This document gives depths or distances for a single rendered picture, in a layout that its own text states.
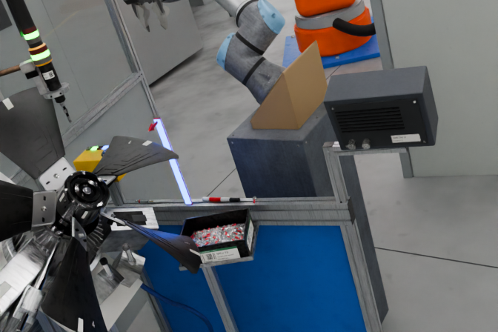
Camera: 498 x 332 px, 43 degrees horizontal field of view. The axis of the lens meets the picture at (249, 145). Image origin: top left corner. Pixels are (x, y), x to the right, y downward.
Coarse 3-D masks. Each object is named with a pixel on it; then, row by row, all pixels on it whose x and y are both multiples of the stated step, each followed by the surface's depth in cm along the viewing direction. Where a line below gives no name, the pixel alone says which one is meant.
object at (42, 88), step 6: (24, 66) 153; (30, 66) 154; (36, 66) 157; (24, 72) 154; (30, 72) 154; (36, 72) 154; (30, 78) 154; (36, 78) 155; (42, 78) 158; (36, 84) 156; (42, 84) 156; (66, 84) 159; (42, 90) 157; (48, 90) 159; (60, 90) 156; (66, 90) 157; (48, 96) 156; (54, 96) 156
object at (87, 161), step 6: (84, 150) 222; (90, 150) 221; (96, 150) 219; (102, 150) 218; (84, 156) 218; (90, 156) 216; (96, 156) 215; (78, 162) 216; (84, 162) 215; (90, 162) 214; (96, 162) 213; (78, 168) 218; (84, 168) 216; (90, 168) 215
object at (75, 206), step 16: (80, 176) 162; (96, 176) 164; (64, 192) 156; (80, 192) 159; (96, 192) 161; (64, 208) 158; (80, 208) 156; (96, 208) 158; (64, 224) 162; (80, 224) 161; (96, 224) 168
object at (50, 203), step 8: (40, 192) 156; (48, 192) 157; (40, 200) 156; (48, 200) 158; (40, 208) 157; (48, 208) 158; (40, 216) 157; (48, 216) 159; (32, 224) 156; (40, 224) 158; (48, 224) 159
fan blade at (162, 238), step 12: (132, 228) 163; (144, 228) 168; (156, 240) 164; (168, 240) 169; (180, 240) 176; (192, 240) 181; (168, 252) 162; (180, 252) 166; (192, 252) 172; (192, 264) 165
